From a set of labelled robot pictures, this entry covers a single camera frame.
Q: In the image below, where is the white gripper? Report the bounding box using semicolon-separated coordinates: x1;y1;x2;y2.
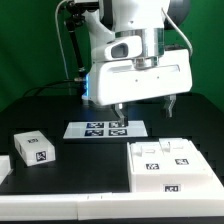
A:
89;49;192;127

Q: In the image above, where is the white cabinet door panel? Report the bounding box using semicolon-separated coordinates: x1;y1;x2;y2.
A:
130;142;169;174
159;138;203;173

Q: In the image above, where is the white cabinet body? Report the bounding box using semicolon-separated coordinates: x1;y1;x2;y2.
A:
127;143;213;192

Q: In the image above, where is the small white cabinet top box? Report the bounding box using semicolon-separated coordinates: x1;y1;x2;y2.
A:
14;131;56;166

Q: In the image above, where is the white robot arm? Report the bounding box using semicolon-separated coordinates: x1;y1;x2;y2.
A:
85;0;193;127

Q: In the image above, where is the white U-shaped obstacle fence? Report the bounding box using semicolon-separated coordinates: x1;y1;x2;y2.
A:
0;149;224;221

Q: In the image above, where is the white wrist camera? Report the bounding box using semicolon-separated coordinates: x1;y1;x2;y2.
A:
91;35;142;62

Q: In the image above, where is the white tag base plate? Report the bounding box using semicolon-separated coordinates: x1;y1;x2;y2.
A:
63;120;148;140

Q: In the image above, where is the white cable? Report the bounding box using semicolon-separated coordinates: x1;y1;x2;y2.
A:
161;8;194;56

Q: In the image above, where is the black cable bundle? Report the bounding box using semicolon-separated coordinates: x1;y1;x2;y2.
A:
21;78;84;98

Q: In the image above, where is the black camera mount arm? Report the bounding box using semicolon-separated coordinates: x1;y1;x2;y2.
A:
65;0;99;80

